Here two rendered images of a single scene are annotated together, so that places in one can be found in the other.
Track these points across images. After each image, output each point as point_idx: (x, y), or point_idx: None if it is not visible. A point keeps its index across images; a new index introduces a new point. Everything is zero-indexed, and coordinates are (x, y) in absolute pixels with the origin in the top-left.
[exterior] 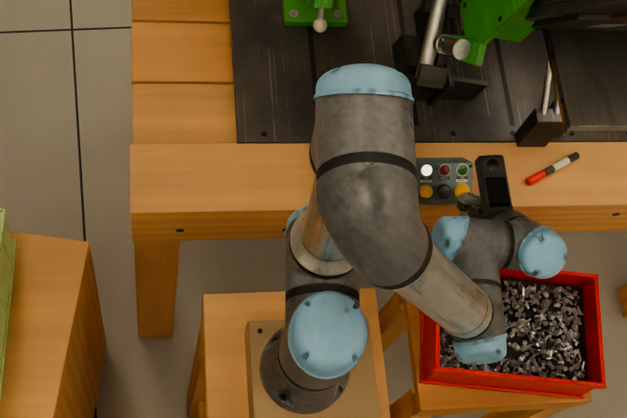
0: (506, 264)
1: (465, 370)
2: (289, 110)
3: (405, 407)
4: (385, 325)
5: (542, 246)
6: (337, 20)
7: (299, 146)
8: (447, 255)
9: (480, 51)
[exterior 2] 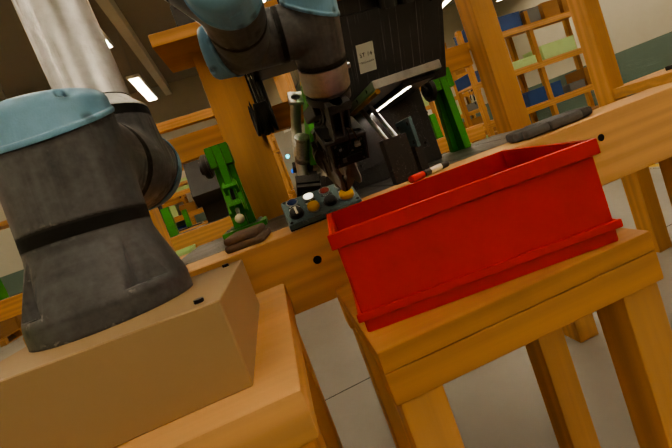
0: (274, 16)
1: (373, 218)
2: (213, 251)
3: (409, 437)
4: (382, 404)
5: None
6: (258, 221)
7: (214, 254)
8: (201, 30)
9: (310, 126)
